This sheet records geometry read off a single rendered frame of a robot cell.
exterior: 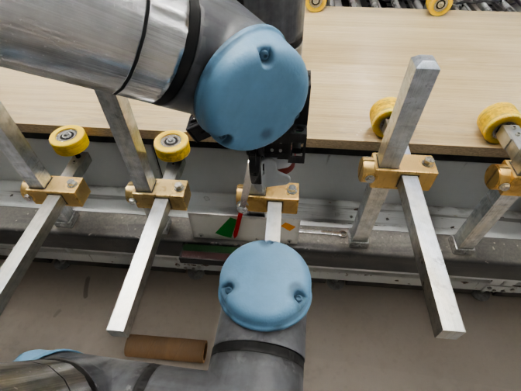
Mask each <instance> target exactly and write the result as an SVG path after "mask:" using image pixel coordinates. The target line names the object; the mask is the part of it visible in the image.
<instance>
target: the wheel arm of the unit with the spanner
mask: <svg viewBox="0 0 521 391"><path fill-rule="evenodd" d="M281 208H282V202H268V204H267V222H266V231H265V240H272V241H277V242H280V239H281Z"/></svg>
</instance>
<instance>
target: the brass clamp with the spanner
mask: <svg viewBox="0 0 521 391"><path fill-rule="evenodd" d="M290 185H295V186H296V189H297V192H296V193H295V194H294V195H291V194H289V193H288V191H287V190H288V187H289V186H290ZM242 191H243V184H239V185H238V186H237V189H236V204H237V203H238V202H239V201H240V200H241V195H242ZM298 201H299V183H291V182H289V183H288V184H287V185H278V186H271V187H266V189H265V195H251V194H249V196H248V200H247V202H248V204H249V205H248V211H253V212H266V213H267V204H268V202H282V208H281V213H290V214H297V212H298Z"/></svg>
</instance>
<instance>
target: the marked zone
mask: <svg viewBox="0 0 521 391"><path fill-rule="evenodd" d="M235 226H236V219H234V218H231V217H230V218H229V219H228V220H227V221H226V222H225V223H224V224H223V225H222V226H221V227H220V228H219V229H218V230H217V231H216V234H219V235H222V236H224V237H230V238H231V237H232V235H233V231H234V228H235Z"/></svg>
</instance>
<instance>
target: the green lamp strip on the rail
mask: <svg viewBox="0 0 521 391"><path fill-rule="evenodd" d="M237 248H238V247H222V246H210V245H199V244H184V247H183V251H205V252H216V253H227V254H232V253H233V252H234V251H235V250H236V249H237Z"/></svg>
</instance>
